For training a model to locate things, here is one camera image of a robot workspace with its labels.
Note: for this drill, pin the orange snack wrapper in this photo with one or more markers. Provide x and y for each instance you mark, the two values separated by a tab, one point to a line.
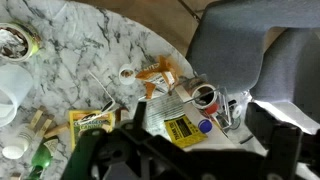
160	71

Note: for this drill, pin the yellow thank you card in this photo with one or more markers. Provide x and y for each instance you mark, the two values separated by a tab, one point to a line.
185	131

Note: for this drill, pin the translucent plastic cup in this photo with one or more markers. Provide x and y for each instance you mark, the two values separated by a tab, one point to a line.
13	86

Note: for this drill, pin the white pill bottle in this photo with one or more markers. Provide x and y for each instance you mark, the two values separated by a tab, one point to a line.
16	146

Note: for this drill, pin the small wooden block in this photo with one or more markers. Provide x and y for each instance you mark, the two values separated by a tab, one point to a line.
45	126
36	117
57	130

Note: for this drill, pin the brown jar white rim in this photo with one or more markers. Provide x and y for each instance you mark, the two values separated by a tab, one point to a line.
204	95

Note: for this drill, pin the small white scoop cup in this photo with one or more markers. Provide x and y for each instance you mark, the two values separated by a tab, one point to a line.
127	74

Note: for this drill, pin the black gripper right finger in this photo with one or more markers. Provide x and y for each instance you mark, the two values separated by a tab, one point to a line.
280	143

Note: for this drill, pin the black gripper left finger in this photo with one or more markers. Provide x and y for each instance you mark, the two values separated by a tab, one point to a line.
110	156

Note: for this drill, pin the yellow thank you bag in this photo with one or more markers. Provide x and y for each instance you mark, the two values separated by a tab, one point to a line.
163	108

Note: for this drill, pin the green tin with foil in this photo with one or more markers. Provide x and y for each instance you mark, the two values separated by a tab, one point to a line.
16	41

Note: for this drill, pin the green glass bottle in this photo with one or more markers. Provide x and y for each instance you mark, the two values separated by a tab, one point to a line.
41	156

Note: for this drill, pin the blue bottle cap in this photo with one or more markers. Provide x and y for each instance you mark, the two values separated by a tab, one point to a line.
205	126

